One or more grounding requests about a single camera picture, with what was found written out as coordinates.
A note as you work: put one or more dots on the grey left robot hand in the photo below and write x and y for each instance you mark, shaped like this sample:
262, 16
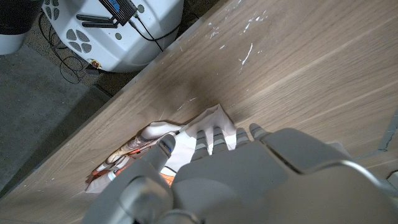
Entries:
248, 180

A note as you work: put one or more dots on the beige cloth with orange print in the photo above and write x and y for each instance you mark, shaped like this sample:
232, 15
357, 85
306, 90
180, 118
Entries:
186, 140

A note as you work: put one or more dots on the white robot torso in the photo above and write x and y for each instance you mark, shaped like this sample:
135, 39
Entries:
130, 46

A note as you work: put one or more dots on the black electronics box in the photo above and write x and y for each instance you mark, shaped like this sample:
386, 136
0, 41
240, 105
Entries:
119, 11

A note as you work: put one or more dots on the white bin with black liner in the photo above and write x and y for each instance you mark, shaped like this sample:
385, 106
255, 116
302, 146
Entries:
12, 28

